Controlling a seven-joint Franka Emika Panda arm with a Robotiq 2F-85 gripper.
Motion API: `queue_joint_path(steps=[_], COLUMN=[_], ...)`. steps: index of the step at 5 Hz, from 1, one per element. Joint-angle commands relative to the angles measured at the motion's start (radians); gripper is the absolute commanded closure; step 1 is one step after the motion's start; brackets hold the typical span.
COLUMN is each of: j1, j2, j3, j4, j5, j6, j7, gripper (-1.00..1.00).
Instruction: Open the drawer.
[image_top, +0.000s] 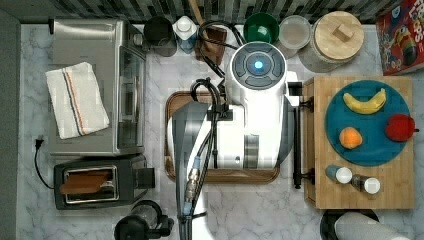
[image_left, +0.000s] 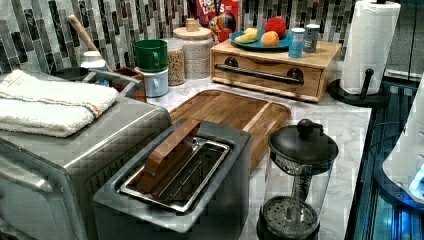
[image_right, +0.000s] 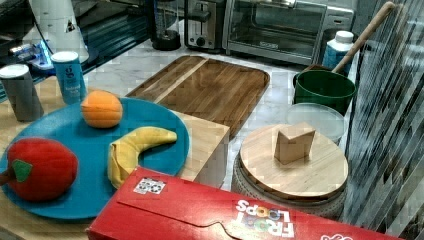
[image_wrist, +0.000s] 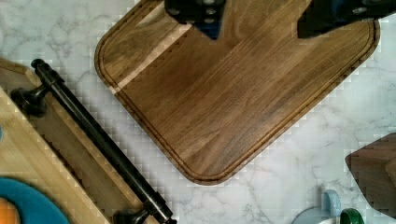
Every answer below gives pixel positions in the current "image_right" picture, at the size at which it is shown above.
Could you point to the wooden cutting board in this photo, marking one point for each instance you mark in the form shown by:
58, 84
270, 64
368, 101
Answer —
213, 90

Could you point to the jar with wooden lid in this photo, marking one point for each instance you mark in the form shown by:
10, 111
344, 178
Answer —
314, 184

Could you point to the yellow plush banana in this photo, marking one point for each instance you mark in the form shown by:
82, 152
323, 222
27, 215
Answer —
124, 152

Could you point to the black french press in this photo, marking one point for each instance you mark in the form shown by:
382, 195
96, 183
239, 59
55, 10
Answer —
165, 27

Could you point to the silver toaster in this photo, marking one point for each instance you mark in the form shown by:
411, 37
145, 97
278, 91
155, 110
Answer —
203, 24

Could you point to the red Froot Loops box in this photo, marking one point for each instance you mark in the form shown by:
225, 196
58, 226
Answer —
153, 206

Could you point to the green mug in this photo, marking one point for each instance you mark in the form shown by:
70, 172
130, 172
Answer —
325, 88

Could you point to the orange plush fruit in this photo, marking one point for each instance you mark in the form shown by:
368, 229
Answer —
101, 109

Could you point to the silver toaster oven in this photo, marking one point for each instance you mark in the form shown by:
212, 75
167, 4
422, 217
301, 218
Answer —
294, 31

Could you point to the blue round plate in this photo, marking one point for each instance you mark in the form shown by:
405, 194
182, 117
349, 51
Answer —
92, 189

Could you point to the white cap blue bottle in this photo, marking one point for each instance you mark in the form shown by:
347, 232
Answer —
337, 48

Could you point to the blue salt shaker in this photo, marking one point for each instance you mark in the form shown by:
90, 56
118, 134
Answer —
70, 76

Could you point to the red plush bell pepper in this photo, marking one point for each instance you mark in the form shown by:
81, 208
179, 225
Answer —
39, 169

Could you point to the white paper towel roll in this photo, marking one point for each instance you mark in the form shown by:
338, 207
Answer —
55, 23

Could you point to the grey pepper shaker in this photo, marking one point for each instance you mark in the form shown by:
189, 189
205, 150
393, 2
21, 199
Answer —
20, 90

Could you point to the wooden handled pan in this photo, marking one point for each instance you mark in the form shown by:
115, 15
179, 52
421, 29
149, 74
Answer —
343, 67

